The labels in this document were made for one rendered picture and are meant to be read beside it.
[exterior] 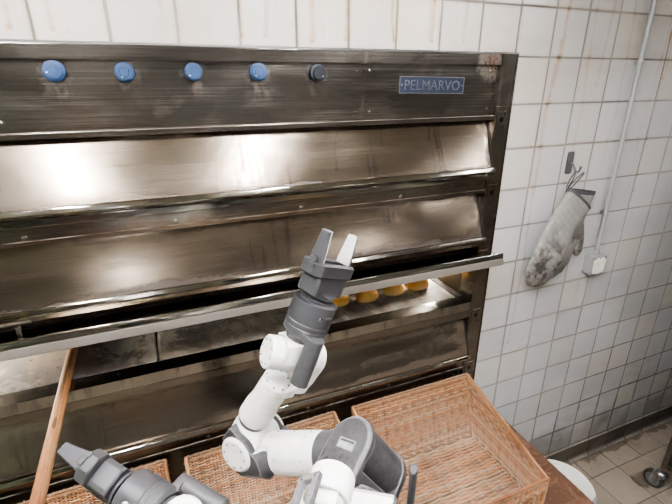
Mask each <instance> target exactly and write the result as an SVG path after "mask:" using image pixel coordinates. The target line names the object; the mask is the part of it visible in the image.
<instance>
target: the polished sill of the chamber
mask: <svg viewBox="0 0 672 504"><path fill-rule="evenodd" d="M470 307H471V301H469V300H468V299H466V298H465V297H463V296H459V297H454V298H449V299H445V300H440V301H435V302H431V303H426V304H421V305H417V306H412V307H408V308H403V309H398V310H394V311H389V312H384V313H380V314H375V315H370V316H366V317H361V318H357V319H352V320H347V321H343V322H338V323H333V324H331V325H330V328H329V331H328V333H327V336H326V338H325V340H324V344H326V343H330V342H335V341H339V340H343V339H348V338H352V337H356V336H360V335H365V334H369V333H373V332H378V331H382V330H386V329H391V328H395V327H399V326H404V325H408V324H412V323H417V322H421V321H425V320H430V319H434V318H438V317H443V316H447V315H451V314H455V313H460V312H464V311H468V310H470ZM264 339H265V338H264ZM264 339H259V340H254V341H250V342H245V343H241V344H236V345H231V346H227V347H222V348H217V349H213V350H208V351H203V352H199V353H194V354H190V355H185V356H180V357H176V358H171V359H166V360H162V361H157V362H152V363H148V364H143V365H139V366H134V367H129V368H125V369H120V370H115V371H111V372H106V373H101V374H97V375H92V376H88V377H83V378H78V379H74V380H71V385H70V389H69V394H68V399H67V403H71V402H76V401H80V400H84V399H88V398H93V397H97V396H101V395H106V394H110V393H114V392H119V391H123V390H127V389H132V388H136V387H140V386H145V385H149V384H153V383H158V382H162V381H166V380H171V379H175V378H179V377H183V376H188V375H192V374H196V373H201V372H205V371H209V370H214V369H218V368H222V367H227V366H231V365H235V364H240V363H244V362H248V361H253V360H257V359H260V349H261V345H262V342H263V340H264ZM58 385H59V383H55V384H50V385H46V386H41V387H36V388H32V389H27V390H23V391H18V392H13V393H9V394H4V395H0V419H2V418H6V417H11V416H15V415H19V414H24V413H28V412H32V411H37V410H41V409H45V408H50V407H53V405H54V401H55V397H56V393H57V389H58Z"/></svg>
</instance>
